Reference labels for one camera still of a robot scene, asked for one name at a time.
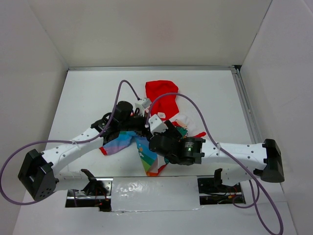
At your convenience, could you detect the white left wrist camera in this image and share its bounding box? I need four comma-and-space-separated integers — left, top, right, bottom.
135, 98, 152, 113

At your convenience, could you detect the rainbow white red kids jacket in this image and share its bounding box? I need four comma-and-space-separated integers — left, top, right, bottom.
100, 80, 206, 176

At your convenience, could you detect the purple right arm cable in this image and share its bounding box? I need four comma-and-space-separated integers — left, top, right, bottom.
145, 92, 285, 235

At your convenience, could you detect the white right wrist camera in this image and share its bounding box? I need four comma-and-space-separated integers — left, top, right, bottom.
149, 114, 168, 134

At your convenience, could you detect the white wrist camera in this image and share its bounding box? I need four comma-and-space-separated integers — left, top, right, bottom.
149, 114, 168, 134
135, 98, 152, 113

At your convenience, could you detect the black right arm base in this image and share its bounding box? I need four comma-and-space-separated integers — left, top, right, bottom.
197, 176, 246, 206

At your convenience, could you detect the silver taped front panel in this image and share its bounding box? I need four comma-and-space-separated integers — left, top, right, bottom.
111, 176, 201, 212

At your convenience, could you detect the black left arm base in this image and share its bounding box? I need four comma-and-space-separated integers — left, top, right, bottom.
65, 169, 113, 212

